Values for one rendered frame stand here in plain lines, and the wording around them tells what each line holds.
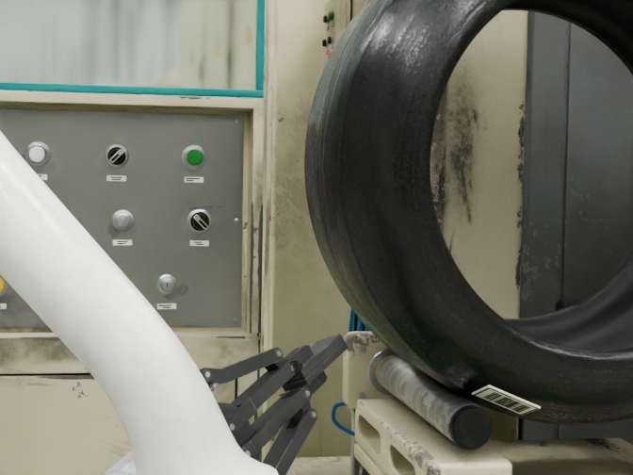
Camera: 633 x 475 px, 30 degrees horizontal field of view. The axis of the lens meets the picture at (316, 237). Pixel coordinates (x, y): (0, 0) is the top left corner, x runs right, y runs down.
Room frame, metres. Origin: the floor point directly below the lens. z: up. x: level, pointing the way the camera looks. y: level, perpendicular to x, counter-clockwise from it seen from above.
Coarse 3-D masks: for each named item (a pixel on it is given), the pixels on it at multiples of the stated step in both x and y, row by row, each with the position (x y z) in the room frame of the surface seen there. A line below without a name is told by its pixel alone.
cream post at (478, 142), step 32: (480, 32) 1.56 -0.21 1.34; (512, 32) 1.57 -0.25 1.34; (480, 64) 1.56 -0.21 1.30; (512, 64) 1.57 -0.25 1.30; (448, 96) 1.55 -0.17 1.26; (480, 96) 1.56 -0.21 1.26; (512, 96) 1.57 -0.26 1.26; (448, 128) 1.55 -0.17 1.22; (480, 128) 1.56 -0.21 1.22; (512, 128) 1.57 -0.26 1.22; (448, 160) 1.55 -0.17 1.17; (480, 160) 1.56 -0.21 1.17; (512, 160) 1.57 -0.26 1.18; (448, 192) 1.55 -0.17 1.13; (480, 192) 1.56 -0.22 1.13; (512, 192) 1.57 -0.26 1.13; (448, 224) 1.55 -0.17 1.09; (480, 224) 1.56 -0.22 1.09; (512, 224) 1.57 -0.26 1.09; (480, 256) 1.56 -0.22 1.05; (512, 256) 1.57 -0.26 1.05; (480, 288) 1.56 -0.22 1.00; (512, 288) 1.57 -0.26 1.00
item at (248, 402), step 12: (276, 372) 1.00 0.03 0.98; (288, 372) 1.01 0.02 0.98; (252, 384) 1.01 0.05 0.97; (264, 384) 0.98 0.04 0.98; (276, 384) 0.99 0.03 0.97; (240, 396) 0.99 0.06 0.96; (252, 396) 0.97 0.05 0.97; (264, 396) 0.98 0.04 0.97; (240, 408) 0.95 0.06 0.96; (252, 408) 0.96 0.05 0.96; (228, 420) 0.93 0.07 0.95; (240, 420) 0.94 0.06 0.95
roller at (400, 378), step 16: (384, 368) 1.47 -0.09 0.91; (400, 368) 1.42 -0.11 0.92; (416, 368) 1.41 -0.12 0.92; (384, 384) 1.46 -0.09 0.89; (400, 384) 1.38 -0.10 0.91; (416, 384) 1.33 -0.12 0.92; (432, 384) 1.30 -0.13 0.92; (400, 400) 1.39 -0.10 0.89; (416, 400) 1.30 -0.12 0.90; (432, 400) 1.25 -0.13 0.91; (448, 400) 1.22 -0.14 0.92; (464, 400) 1.21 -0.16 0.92; (432, 416) 1.24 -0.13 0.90; (448, 416) 1.19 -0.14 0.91; (464, 416) 1.17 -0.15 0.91; (480, 416) 1.18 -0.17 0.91; (448, 432) 1.18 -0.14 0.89; (464, 432) 1.17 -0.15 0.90; (480, 432) 1.18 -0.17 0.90; (464, 448) 1.18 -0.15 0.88
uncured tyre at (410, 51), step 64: (384, 0) 1.22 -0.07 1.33; (448, 0) 1.17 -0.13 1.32; (512, 0) 1.17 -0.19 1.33; (576, 0) 1.47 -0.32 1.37; (384, 64) 1.17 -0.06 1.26; (448, 64) 1.16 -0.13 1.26; (320, 128) 1.28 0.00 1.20; (384, 128) 1.16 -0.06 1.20; (320, 192) 1.27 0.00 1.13; (384, 192) 1.16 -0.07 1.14; (384, 256) 1.17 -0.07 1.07; (448, 256) 1.16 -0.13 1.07; (384, 320) 1.21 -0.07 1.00; (448, 320) 1.17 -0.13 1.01; (512, 320) 1.46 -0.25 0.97; (576, 320) 1.47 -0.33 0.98; (448, 384) 1.22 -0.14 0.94; (512, 384) 1.19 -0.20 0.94; (576, 384) 1.19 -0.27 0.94
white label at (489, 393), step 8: (472, 392) 1.21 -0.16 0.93; (480, 392) 1.19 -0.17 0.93; (488, 392) 1.19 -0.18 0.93; (496, 392) 1.18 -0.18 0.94; (504, 392) 1.18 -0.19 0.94; (488, 400) 1.21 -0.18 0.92; (496, 400) 1.20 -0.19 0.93; (504, 400) 1.19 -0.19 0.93; (512, 400) 1.18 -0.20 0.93; (520, 400) 1.18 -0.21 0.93; (512, 408) 1.21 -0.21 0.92; (520, 408) 1.20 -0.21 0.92; (528, 408) 1.19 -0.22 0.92; (536, 408) 1.19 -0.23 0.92
